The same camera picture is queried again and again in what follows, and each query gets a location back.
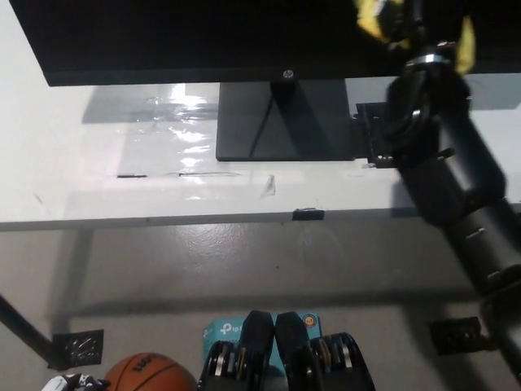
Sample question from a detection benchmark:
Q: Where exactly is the yellow microfibre cloth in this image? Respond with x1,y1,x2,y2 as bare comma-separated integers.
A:
352,0,478,77

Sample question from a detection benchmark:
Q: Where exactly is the small clear tape piece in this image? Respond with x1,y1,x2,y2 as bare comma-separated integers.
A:
260,174,277,200

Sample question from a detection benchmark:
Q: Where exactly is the orange basketball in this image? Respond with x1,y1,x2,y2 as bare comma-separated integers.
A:
103,352,199,391

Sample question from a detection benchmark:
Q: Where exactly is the clear plastic sheet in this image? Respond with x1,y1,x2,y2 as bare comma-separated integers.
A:
116,83,243,178

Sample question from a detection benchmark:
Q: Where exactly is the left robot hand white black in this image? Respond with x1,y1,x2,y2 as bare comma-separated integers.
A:
42,372,111,391

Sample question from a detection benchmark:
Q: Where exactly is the black HP monitor with stand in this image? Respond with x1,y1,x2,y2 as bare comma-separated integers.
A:
7,0,521,163

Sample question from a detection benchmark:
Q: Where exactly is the black floor tape patch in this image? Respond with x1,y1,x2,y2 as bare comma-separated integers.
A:
429,316,496,355
47,328,105,370

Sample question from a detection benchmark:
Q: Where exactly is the white desk leg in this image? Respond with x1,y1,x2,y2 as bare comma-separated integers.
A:
60,230,97,327

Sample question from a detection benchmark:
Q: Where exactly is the small black tape strip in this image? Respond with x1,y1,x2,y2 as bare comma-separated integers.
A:
292,207,326,222

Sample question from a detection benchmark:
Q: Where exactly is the teal tp-link cardboard box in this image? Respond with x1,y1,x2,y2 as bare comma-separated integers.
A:
202,312,322,382

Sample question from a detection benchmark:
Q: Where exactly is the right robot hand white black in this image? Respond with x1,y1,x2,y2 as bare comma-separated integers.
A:
382,0,469,58

